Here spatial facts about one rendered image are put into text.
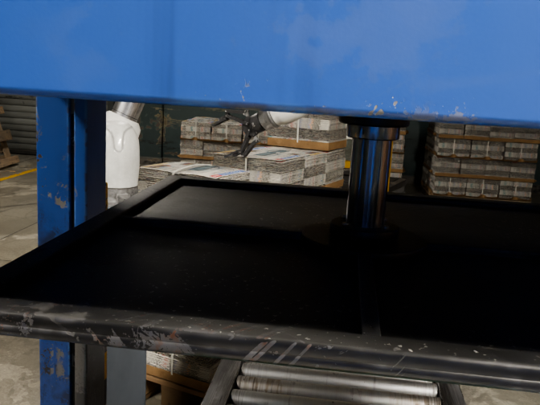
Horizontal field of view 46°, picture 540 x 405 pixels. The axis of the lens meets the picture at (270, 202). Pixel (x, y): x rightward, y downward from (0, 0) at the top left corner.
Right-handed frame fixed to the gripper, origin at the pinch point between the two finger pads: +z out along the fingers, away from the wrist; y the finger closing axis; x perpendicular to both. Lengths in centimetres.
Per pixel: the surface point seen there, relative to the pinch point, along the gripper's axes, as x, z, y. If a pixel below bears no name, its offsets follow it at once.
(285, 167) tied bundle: 53, 4, 16
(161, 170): -13.9, 23.4, 3.1
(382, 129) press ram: -165, -113, 32
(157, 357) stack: -10, 63, 76
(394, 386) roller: -89, -71, 81
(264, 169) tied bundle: 47, 11, 14
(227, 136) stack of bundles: 457, 258, -75
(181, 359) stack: -10, 51, 79
